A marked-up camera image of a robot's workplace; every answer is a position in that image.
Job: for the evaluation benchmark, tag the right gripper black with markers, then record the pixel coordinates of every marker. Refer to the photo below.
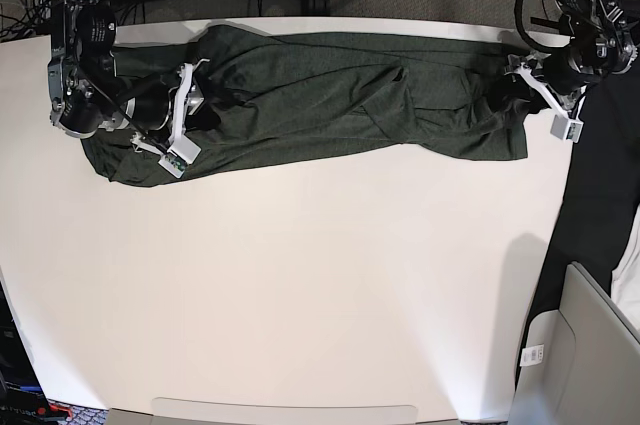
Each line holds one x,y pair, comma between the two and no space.
151,107

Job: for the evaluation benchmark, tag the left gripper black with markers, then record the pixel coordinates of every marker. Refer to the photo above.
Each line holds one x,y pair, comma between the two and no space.
565,71

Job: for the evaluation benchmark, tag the dark green long-sleeve shirt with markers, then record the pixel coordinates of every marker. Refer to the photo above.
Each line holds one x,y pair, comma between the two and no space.
292,98

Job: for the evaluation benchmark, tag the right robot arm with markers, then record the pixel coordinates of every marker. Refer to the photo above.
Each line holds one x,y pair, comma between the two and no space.
86,91

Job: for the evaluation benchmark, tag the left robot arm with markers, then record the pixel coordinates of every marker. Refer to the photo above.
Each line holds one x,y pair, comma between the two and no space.
600,45

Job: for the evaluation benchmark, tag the black cloth pile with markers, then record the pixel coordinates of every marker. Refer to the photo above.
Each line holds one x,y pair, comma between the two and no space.
599,202

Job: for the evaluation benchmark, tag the grey plastic bin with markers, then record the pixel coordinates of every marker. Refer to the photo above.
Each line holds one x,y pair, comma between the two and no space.
581,361

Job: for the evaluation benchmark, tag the grey tray edge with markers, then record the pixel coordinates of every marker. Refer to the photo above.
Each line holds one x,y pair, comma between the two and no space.
174,411

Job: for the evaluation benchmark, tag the black box with label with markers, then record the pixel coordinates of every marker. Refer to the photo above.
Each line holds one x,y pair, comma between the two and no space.
17,406

